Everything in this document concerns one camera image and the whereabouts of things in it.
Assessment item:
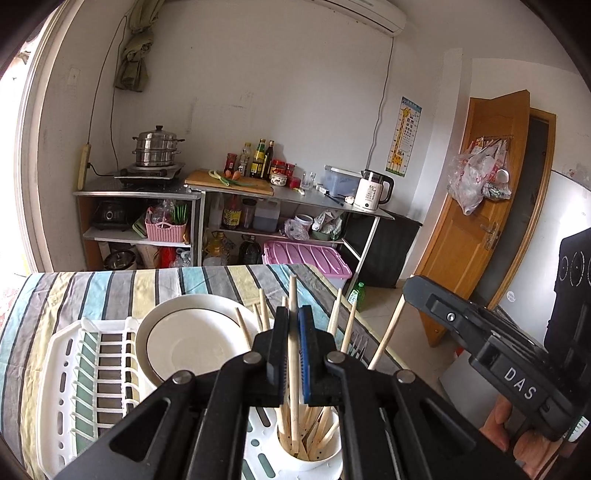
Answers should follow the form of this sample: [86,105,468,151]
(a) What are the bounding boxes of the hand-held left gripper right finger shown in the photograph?
[298,305,528,480]

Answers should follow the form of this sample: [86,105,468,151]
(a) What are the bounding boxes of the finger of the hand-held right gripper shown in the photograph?
[403,275,550,359]

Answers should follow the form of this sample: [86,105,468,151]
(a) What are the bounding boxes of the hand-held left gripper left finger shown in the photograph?
[55,307,290,480]

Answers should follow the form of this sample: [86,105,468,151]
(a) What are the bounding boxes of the group of wooden chopsticks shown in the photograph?
[235,287,407,462]

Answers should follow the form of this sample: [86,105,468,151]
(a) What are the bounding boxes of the light wooden chopstick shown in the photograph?
[286,274,302,455]

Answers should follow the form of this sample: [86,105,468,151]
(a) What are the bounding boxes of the white utensil cup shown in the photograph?
[276,405,344,480]

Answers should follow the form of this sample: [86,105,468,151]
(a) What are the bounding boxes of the person's right hand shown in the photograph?
[479,398,570,480]

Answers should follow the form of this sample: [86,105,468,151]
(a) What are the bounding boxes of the black cabinet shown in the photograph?
[344,215,424,290]

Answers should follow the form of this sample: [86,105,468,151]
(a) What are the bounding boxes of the wooden door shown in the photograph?
[413,90,555,348]

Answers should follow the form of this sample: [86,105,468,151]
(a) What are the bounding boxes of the green plastic bottle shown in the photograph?
[346,282,369,311]

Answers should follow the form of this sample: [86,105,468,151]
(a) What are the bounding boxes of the white ceramic bowl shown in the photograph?
[135,295,259,388]

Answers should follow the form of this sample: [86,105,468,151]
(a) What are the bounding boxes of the pink lid storage box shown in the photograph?
[262,240,353,297]

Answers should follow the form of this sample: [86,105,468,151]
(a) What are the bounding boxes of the large dark oil bottle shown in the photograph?
[238,234,264,265]

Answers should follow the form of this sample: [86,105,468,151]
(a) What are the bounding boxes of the white panel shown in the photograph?
[475,171,583,324]

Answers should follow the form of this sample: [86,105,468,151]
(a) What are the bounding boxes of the white electric kettle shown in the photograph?
[353,169,395,213]

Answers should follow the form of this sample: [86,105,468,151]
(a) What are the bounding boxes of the hanging plastic bags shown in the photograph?
[445,136,513,216]

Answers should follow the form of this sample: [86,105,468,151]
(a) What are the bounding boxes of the shelf plastic bags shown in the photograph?
[284,210,346,241]

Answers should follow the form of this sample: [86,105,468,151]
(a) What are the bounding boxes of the yellow cooking oil bottle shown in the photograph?
[203,231,228,267]

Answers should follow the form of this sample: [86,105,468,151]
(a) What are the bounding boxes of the white jar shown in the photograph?
[293,213,315,240]

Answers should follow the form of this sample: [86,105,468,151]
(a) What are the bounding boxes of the translucent plastic jug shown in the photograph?
[253,196,283,234]

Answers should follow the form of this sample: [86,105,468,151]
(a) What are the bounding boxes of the blue lid plastic box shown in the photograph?
[323,165,364,198]

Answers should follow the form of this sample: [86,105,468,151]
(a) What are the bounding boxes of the dark soy sauce bottle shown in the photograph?
[222,195,243,230]

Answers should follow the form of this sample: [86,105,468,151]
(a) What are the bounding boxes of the steel kitchen counter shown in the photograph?
[185,182,396,278]

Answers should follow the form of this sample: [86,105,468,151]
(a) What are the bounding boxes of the pink plastic basket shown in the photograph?
[145,207,189,244]

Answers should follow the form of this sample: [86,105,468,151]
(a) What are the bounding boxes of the striped tablecloth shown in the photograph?
[0,264,409,469]

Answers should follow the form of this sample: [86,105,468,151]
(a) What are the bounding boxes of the steel mixing bowl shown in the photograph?
[102,249,138,271]

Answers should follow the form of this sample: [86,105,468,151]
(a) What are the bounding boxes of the green onion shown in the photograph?
[209,170,254,188]

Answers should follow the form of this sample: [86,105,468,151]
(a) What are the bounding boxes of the wooden cutting board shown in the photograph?
[185,169,275,198]

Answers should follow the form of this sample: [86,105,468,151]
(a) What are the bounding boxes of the yellow label dark bottle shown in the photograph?
[250,138,267,180]

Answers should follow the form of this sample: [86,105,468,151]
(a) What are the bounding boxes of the black kitchen appliance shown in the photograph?
[90,200,140,232]

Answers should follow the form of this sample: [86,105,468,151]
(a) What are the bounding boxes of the white plastic dish rack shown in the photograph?
[34,318,345,480]

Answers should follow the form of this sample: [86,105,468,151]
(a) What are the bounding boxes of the black cooktop stove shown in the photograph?
[114,162,187,182]

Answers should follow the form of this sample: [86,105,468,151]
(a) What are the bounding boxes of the steel steamer pot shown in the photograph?
[131,124,186,168]

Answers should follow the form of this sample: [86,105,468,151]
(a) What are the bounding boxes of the steel kitchen shelf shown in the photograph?
[73,178,206,271]

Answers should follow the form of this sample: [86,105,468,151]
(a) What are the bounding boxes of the beige power strip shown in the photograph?
[77,144,92,191]

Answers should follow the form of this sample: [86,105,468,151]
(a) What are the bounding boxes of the white indoor air conditioner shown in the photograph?
[318,0,407,37]

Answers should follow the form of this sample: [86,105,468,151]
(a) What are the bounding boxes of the sliding glass door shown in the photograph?
[0,18,56,278]

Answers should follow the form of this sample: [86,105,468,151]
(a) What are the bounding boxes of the hanging olive cloth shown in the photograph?
[115,0,165,92]

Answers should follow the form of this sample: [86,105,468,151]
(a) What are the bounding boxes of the metal door handle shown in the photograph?
[480,220,502,251]

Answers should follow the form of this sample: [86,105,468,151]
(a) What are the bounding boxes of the giraffe wall poster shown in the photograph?
[385,97,423,179]

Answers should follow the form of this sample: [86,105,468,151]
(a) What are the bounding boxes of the grey wall cable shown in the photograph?
[367,34,396,172]

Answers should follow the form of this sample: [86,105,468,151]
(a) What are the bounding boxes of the black wall power cable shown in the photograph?
[88,13,129,178]

